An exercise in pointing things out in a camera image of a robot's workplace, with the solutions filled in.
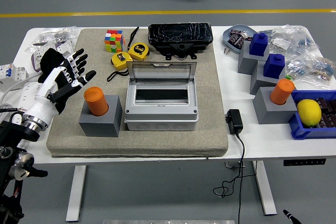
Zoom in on dark components in rows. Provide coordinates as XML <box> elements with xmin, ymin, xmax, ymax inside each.
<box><xmin>313</xmin><ymin>97</ymin><xmax>336</xmax><ymax>130</ymax></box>

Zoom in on black power adapter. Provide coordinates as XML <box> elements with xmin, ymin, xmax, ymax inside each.
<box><xmin>225</xmin><ymin>109</ymin><xmax>244</xmax><ymax>135</ymax></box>

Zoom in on grey plastic enclosure box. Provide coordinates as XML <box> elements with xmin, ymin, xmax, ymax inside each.
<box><xmin>123</xmin><ymin>78</ymin><xmax>198</xmax><ymax>132</ymax></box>

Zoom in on yellow lemon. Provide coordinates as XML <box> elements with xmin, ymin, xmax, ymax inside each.
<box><xmin>297</xmin><ymin>99</ymin><xmax>322</xmax><ymax>127</ymax></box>

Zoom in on blue plastic bin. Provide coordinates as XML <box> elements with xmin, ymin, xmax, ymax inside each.
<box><xmin>288</xmin><ymin>89</ymin><xmax>336</xmax><ymax>140</ymax></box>

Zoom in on white table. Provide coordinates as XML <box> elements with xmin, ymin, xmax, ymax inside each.
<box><xmin>0</xmin><ymin>26</ymin><xmax>336</xmax><ymax>222</ymax></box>

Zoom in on white socket module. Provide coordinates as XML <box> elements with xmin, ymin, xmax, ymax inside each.
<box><xmin>56</xmin><ymin>40</ymin><xmax>74</xmax><ymax>58</ymax></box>

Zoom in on black plastic housing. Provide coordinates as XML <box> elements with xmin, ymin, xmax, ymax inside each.
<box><xmin>148</xmin><ymin>22</ymin><xmax>214</xmax><ymax>61</ymax></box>

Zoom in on clear bag of small parts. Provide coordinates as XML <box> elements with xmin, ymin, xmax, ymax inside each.
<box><xmin>264</xmin><ymin>24</ymin><xmax>321</xmax><ymax>59</ymax></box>
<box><xmin>285</xmin><ymin>52</ymin><xmax>336</xmax><ymax>90</ymax></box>

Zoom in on white power strip cable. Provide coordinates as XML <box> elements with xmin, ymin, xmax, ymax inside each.
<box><xmin>0</xmin><ymin>76</ymin><xmax>40</xmax><ymax>101</ymax></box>

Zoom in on white circuit breaker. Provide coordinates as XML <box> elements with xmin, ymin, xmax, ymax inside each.
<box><xmin>0</xmin><ymin>63</ymin><xmax>29</xmax><ymax>83</ymax></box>

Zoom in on blue-grey oval tray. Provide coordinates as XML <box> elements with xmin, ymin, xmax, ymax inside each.
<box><xmin>222</xmin><ymin>24</ymin><xmax>259</xmax><ymax>53</ymax></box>

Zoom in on yellow tape measure black label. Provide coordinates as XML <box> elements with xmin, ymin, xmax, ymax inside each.
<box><xmin>128</xmin><ymin>42</ymin><xmax>151</xmax><ymax>61</ymax></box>

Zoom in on grey-brown fabric mat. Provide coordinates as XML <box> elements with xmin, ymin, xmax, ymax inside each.
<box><xmin>46</xmin><ymin>27</ymin><xmax>229</xmax><ymax>158</ymax></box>

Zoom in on black table control panel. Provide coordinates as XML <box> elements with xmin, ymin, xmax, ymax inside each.
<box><xmin>283</xmin><ymin>158</ymin><xmax>327</xmax><ymax>167</ymax></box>

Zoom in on yellow tape measure with strap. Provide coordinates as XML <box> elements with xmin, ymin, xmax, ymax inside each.
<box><xmin>107</xmin><ymin>51</ymin><xmax>134</xmax><ymax>82</ymax></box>

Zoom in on dark foil packet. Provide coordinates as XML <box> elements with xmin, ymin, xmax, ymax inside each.
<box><xmin>227</xmin><ymin>34</ymin><xmax>246</xmax><ymax>50</ymax></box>
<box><xmin>229</xmin><ymin>29</ymin><xmax>249</xmax><ymax>37</ymax></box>

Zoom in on blue plastic block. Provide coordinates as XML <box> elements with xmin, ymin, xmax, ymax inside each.
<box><xmin>249</xmin><ymin>32</ymin><xmax>269</xmax><ymax>57</ymax></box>
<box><xmin>262</xmin><ymin>53</ymin><xmax>286</xmax><ymax>80</ymax></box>

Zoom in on grey block with round hole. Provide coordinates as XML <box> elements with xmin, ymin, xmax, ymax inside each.
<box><xmin>253</xmin><ymin>86</ymin><xmax>305</xmax><ymax>125</ymax></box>
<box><xmin>78</xmin><ymin>94</ymin><xmax>123</xmax><ymax>138</ymax></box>

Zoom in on black adapter cord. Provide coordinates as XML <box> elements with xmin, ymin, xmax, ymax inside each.
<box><xmin>212</xmin><ymin>132</ymin><xmax>246</xmax><ymax>224</ymax></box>

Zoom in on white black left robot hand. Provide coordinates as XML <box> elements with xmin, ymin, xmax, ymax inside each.
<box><xmin>24</xmin><ymin>48</ymin><xmax>97</xmax><ymax>124</ymax></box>

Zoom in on large colourful puzzle cube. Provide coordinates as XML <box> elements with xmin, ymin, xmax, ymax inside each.
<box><xmin>104</xmin><ymin>29</ymin><xmax>125</xmax><ymax>53</ymax></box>

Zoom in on clear bag of white parts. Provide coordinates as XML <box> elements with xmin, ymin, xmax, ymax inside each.
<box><xmin>31</xmin><ymin>26</ymin><xmax>81</xmax><ymax>51</ymax></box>

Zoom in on purple-edged white socket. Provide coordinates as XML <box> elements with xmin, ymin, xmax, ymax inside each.
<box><xmin>30</xmin><ymin>48</ymin><xmax>48</xmax><ymax>72</ymax></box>

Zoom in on orange cylinder battery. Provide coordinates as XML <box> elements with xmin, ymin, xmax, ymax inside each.
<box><xmin>83</xmin><ymin>87</ymin><xmax>110</xmax><ymax>117</ymax></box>
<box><xmin>269</xmin><ymin>78</ymin><xmax>296</xmax><ymax>105</ymax></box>

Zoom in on grey square holder block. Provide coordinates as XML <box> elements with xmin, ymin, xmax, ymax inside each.
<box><xmin>237</xmin><ymin>39</ymin><xmax>270</xmax><ymax>75</ymax></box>
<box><xmin>249</xmin><ymin>60</ymin><xmax>287</xmax><ymax>95</ymax></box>

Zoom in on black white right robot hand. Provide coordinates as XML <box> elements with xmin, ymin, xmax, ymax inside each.
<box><xmin>282</xmin><ymin>209</ymin><xmax>302</xmax><ymax>224</ymax></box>

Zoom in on transparent hinged box lid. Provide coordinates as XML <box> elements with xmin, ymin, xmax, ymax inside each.
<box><xmin>125</xmin><ymin>61</ymin><xmax>197</xmax><ymax>84</ymax></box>

